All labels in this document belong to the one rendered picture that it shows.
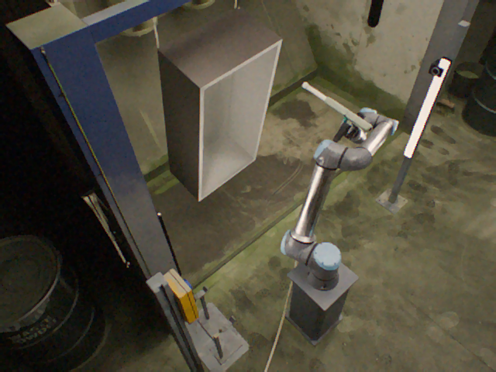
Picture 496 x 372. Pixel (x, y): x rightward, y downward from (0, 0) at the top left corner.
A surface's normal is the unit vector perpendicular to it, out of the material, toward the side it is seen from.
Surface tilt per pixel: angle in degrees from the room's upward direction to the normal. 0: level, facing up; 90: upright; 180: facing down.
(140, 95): 57
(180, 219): 0
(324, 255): 5
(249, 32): 12
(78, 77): 90
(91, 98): 90
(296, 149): 0
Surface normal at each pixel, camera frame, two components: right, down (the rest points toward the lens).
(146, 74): 0.53, 0.15
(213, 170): 0.11, -0.50
